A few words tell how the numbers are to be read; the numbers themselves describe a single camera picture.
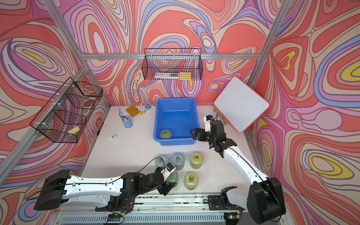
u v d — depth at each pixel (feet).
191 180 2.40
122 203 2.37
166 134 2.98
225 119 3.42
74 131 2.36
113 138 3.23
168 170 2.09
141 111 3.77
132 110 3.77
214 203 2.41
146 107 3.90
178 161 2.63
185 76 2.70
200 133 2.36
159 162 2.63
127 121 3.31
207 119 2.43
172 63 3.15
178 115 3.79
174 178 2.35
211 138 2.26
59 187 1.35
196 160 2.64
